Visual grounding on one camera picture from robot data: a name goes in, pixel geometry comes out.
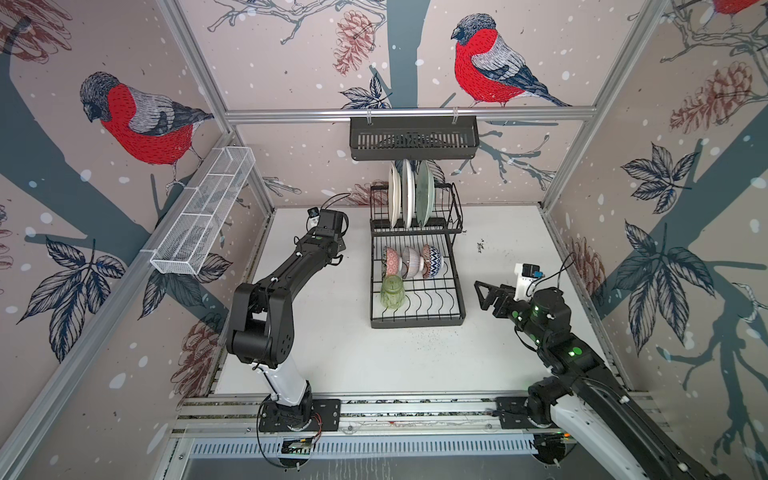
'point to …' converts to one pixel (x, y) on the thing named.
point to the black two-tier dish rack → (414, 279)
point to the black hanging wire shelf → (413, 137)
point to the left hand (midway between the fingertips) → (327, 239)
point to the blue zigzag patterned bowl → (435, 261)
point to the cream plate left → (394, 196)
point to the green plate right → (425, 194)
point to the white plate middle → (408, 194)
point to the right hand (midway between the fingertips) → (485, 288)
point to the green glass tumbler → (392, 293)
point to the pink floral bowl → (392, 261)
